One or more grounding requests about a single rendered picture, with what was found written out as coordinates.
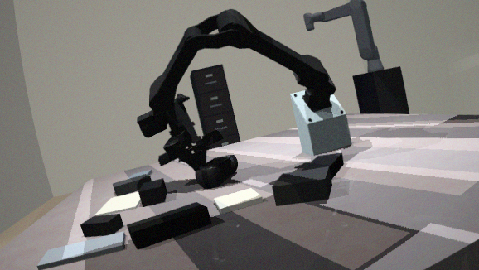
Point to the white flat panel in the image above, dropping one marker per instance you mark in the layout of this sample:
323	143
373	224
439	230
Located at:
120	204

